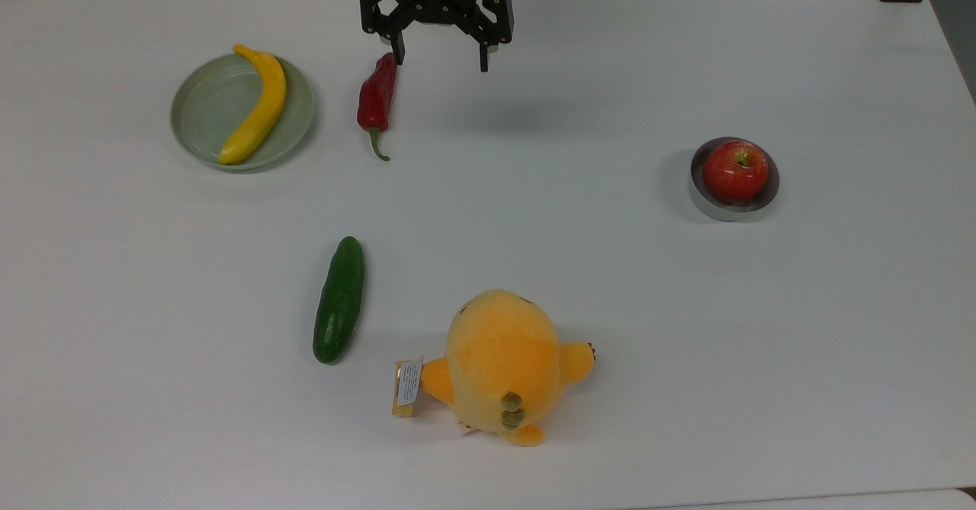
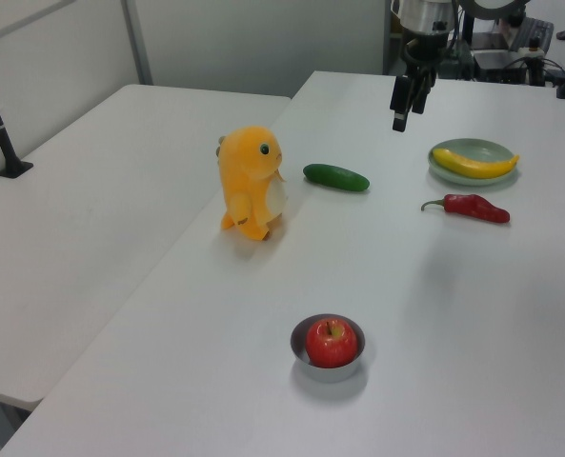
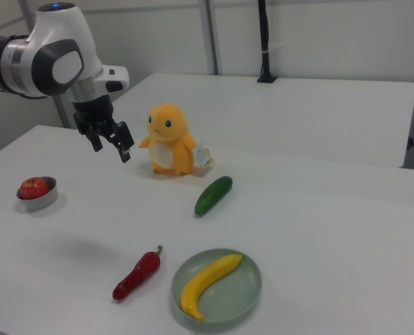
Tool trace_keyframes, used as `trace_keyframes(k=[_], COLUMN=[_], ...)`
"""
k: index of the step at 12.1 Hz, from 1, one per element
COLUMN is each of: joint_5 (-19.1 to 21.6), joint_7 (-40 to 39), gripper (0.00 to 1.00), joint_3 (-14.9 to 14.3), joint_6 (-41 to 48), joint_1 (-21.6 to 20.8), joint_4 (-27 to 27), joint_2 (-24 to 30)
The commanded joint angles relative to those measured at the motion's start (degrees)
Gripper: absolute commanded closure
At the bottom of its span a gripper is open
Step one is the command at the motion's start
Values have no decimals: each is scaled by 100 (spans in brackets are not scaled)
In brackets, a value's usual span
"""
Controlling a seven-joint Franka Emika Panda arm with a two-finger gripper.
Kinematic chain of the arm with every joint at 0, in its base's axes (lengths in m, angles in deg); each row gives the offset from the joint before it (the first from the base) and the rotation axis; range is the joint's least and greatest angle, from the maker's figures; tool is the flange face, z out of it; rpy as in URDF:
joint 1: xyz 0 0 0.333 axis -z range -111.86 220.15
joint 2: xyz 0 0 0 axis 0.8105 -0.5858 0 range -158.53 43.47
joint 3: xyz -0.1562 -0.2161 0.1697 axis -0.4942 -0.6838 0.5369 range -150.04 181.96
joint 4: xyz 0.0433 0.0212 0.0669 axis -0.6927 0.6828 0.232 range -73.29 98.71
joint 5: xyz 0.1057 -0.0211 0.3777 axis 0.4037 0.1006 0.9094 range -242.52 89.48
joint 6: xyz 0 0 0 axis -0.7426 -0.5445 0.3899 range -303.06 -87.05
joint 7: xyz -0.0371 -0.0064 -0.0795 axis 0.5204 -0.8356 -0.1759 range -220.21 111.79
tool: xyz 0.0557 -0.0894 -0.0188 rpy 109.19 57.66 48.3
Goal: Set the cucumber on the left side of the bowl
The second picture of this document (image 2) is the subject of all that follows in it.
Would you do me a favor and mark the black electronics box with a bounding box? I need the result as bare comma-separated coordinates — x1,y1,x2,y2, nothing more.
434,40,474,81

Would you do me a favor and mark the grey topped flat device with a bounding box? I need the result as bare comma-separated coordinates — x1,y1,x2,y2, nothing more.
472,49,546,86

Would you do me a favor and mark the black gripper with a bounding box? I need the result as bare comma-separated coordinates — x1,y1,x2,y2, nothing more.
389,33,449,133

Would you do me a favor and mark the small metal bowl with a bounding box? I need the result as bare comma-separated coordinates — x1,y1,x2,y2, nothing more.
290,313,367,384

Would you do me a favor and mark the yellow banana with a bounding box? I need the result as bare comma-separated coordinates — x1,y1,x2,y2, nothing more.
432,147,521,180

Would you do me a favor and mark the black monitor stand pole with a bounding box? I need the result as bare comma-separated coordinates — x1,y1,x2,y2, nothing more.
461,9,477,52

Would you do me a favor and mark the pale green plate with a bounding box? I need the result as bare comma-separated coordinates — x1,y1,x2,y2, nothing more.
427,137,520,187

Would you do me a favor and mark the green cucumber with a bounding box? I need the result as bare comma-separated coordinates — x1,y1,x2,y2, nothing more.
302,163,372,192

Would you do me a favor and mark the red apple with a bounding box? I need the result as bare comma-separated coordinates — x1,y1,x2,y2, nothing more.
304,318,359,368

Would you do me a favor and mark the red chili pepper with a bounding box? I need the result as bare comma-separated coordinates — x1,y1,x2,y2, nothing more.
420,193,512,225

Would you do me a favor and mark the orange plush toy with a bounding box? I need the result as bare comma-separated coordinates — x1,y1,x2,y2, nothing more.
214,124,291,242

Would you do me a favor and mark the black keyboard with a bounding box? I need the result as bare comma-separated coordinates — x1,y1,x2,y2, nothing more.
514,16,555,54

